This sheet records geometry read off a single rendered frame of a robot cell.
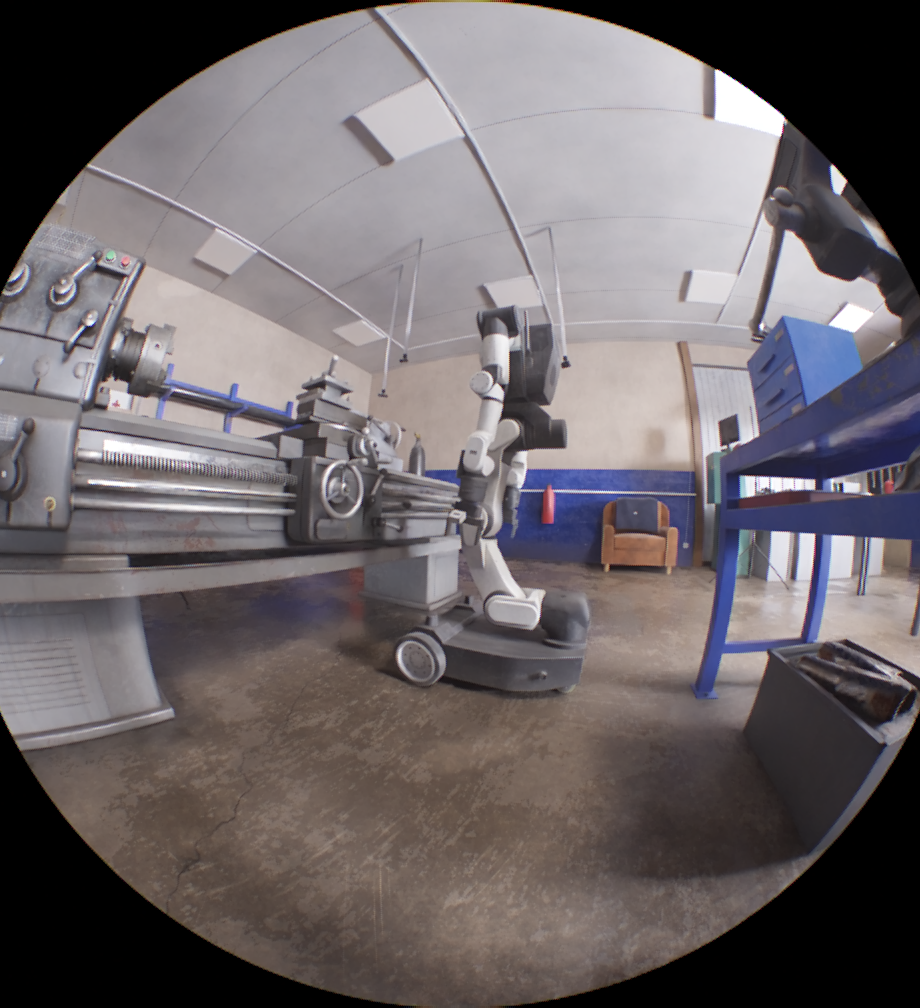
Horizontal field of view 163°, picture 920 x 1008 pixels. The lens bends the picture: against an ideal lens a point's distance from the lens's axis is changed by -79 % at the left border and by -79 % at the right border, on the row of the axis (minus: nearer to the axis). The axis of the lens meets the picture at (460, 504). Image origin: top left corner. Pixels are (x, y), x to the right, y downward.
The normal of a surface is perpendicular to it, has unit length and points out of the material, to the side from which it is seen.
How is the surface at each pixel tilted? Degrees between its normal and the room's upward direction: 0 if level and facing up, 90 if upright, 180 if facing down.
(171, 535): 90
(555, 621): 90
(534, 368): 90
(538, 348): 90
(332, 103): 180
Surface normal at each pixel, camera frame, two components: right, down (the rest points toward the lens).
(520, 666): -0.14, -0.04
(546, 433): -0.40, 0.35
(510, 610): -0.42, -0.04
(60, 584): 0.91, 0.03
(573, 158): -0.04, 1.00
